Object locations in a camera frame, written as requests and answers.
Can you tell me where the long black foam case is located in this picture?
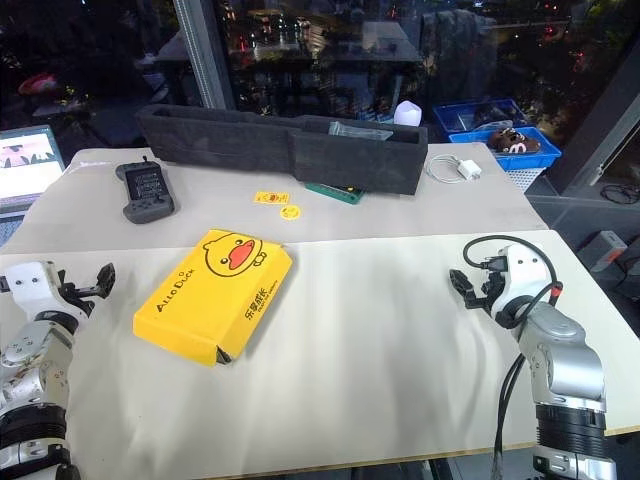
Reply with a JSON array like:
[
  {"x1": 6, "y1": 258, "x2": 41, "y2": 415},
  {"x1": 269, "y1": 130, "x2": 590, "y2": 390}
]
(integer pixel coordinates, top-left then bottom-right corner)
[{"x1": 134, "y1": 104, "x2": 429, "y2": 198}]

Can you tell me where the blue basket with clutter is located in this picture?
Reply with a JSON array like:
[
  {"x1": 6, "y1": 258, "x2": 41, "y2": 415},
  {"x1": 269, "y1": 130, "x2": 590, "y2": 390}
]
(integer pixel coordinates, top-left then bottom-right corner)
[{"x1": 431, "y1": 98, "x2": 529, "y2": 142}]

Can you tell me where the beige table mat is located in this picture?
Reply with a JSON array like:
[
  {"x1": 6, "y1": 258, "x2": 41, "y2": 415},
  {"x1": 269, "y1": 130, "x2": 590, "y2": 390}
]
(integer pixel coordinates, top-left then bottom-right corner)
[{"x1": 0, "y1": 141, "x2": 551, "y2": 255}]

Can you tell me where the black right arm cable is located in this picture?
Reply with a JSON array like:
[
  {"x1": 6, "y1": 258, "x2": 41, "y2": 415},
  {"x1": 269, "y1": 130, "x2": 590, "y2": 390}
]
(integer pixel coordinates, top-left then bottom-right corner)
[{"x1": 462, "y1": 236, "x2": 564, "y2": 480}]

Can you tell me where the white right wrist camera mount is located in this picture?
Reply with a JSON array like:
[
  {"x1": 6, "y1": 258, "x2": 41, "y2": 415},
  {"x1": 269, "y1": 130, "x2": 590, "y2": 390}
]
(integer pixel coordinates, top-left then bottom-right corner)
[{"x1": 491, "y1": 245, "x2": 550, "y2": 321}]

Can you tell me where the yellow duck box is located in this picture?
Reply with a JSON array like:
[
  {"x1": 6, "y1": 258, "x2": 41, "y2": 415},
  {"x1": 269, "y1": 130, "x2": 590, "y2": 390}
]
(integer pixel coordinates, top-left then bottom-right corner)
[{"x1": 132, "y1": 228, "x2": 296, "y2": 369}]

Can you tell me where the white mesh basket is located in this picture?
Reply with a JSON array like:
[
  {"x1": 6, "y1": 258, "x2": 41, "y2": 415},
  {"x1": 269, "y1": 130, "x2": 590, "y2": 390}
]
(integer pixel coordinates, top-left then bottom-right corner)
[{"x1": 503, "y1": 166, "x2": 550, "y2": 193}]

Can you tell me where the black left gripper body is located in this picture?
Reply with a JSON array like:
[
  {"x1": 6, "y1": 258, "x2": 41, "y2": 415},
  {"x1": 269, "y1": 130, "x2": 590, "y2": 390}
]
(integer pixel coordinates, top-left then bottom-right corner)
[{"x1": 55, "y1": 268, "x2": 97, "y2": 317}]

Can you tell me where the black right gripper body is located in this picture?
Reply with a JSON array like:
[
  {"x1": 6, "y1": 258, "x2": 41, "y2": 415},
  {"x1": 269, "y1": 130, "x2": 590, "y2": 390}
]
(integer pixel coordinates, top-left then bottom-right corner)
[{"x1": 478, "y1": 256, "x2": 507, "y2": 312}]

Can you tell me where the clear plastic bag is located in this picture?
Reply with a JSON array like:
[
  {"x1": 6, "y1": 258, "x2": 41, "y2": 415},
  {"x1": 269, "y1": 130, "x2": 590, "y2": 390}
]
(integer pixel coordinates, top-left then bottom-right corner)
[{"x1": 327, "y1": 120, "x2": 394, "y2": 145}]

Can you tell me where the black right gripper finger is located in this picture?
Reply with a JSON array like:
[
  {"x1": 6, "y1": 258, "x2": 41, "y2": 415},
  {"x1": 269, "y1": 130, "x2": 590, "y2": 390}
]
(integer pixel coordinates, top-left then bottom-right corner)
[
  {"x1": 463, "y1": 285, "x2": 487, "y2": 312},
  {"x1": 448, "y1": 268, "x2": 477, "y2": 297}
]

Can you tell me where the white rounded lamp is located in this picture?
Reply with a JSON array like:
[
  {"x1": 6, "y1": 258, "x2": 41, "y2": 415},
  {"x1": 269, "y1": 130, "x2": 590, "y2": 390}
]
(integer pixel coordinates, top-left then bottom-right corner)
[{"x1": 393, "y1": 99, "x2": 423, "y2": 128}]

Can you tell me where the white table cloth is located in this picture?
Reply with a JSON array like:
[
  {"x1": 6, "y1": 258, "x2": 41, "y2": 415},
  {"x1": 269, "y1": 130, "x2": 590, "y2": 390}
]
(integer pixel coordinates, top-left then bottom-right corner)
[{"x1": 0, "y1": 228, "x2": 640, "y2": 477}]

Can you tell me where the blue basket with plush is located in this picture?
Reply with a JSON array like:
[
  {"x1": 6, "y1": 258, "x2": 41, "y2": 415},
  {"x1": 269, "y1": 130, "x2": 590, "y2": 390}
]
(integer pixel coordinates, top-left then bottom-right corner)
[{"x1": 448, "y1": 125, "x2": 563, "y2": 172}]

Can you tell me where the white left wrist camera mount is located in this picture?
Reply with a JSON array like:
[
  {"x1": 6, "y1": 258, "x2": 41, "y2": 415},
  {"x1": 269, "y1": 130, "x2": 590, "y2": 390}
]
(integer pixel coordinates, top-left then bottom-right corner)
[{"x1": 3, "y1": 259, "x2": 62, "y2": 307}]

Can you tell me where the brown plush toy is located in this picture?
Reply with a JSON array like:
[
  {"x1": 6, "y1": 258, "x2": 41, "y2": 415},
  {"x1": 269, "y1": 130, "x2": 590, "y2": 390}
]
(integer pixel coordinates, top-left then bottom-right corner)
[{"x1": 486, "y1": 126, "x2": 542, "y2": 155}]

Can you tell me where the black floor cable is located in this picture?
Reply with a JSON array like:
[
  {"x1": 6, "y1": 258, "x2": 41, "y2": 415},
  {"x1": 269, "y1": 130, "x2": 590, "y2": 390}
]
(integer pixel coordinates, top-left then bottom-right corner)
[{"x1": 598, "y1": 182, "x2": 640, "y2": 206}]

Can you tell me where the yellow rectangular sticker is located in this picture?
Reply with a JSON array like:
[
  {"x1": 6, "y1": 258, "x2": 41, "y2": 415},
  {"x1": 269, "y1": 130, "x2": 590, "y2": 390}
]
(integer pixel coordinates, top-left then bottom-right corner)
[{"x1": 253, "y1": 190, "x2": 292, "y2": 206}]

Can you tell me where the grey window frame post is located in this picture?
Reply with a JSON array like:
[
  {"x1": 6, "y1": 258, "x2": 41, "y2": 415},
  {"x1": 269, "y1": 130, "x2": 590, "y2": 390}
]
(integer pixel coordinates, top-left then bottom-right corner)
[{"x1": 171, "y1": 0, "x2": 237, "y2": 110}]

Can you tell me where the white power adapter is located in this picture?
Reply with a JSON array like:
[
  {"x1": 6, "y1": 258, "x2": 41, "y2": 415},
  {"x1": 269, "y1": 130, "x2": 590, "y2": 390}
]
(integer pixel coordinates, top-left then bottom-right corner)
[{"x1": 456, "y1": 159, "x2": 483, "y2": 182}]

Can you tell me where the grey box with orange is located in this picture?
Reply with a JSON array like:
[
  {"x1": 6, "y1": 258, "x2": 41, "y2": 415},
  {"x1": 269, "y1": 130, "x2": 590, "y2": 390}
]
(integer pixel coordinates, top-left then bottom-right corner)
[{"x1": 581, "y1": 230, "x2": 629, "y2": 272}]

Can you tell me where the grey handheld controller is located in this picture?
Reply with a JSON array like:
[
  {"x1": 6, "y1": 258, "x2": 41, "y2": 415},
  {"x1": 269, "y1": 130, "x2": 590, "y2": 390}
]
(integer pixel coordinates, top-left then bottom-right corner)
[{"x1": 115, "y1": 155, "x2": 179, "y2": 225}]

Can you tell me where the white charging cable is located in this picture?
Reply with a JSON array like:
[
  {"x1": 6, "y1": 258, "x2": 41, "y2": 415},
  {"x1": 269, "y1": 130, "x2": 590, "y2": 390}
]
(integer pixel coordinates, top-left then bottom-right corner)
[{"x1": 425, "y1": 153, "x2": 465, "y2": 184}]

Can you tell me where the open laptop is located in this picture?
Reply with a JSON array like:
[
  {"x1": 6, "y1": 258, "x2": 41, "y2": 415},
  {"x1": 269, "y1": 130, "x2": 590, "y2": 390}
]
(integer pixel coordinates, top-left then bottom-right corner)
[{"x1": 0, "y1": 124, "x2": 67, "y2": 217}]

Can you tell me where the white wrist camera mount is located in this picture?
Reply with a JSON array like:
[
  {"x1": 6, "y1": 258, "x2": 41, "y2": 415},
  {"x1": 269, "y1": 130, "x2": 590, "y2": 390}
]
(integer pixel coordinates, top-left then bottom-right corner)
[
  {"x1": 491, "y1": 245, "x2": 550, "y2": 321},
  {"x1": 3, "y1": 259, "x2": 62, "y2": 307}
]

